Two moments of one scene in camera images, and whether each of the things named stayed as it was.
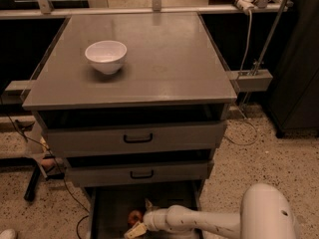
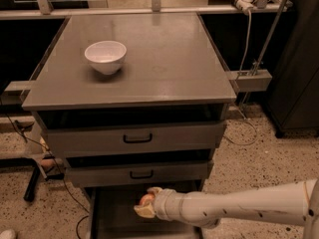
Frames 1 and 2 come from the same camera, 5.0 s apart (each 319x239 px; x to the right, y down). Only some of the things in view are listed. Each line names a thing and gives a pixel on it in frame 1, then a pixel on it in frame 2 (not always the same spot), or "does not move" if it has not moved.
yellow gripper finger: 139,229 → 147,211
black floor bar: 30,192 does not move
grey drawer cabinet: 137,103 does not move
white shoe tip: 8,234 does not move
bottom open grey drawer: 109,205 does not move
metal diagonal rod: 270,37 does not move
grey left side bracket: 16,90 does not move
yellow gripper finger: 148,204 → 156,189
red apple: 134,217 → 147,198
